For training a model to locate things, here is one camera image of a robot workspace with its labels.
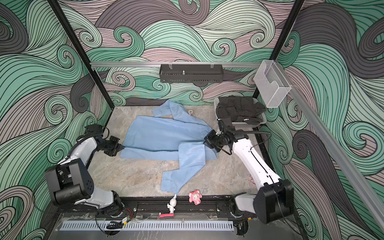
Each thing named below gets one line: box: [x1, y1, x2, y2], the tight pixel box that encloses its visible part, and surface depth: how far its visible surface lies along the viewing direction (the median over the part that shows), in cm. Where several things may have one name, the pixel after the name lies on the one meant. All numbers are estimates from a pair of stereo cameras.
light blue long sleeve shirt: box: [120, 100, 218, 194], surface depth 101 cm
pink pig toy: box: [188, 189, 203, 206], surface depth 77 cm
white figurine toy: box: [167, 194, 177, 214], surface depth 74 cm
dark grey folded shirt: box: [217, 95, 266, 124], surface depth 112 cm
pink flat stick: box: [158, 213, 175, 218], surface depth 70 cm
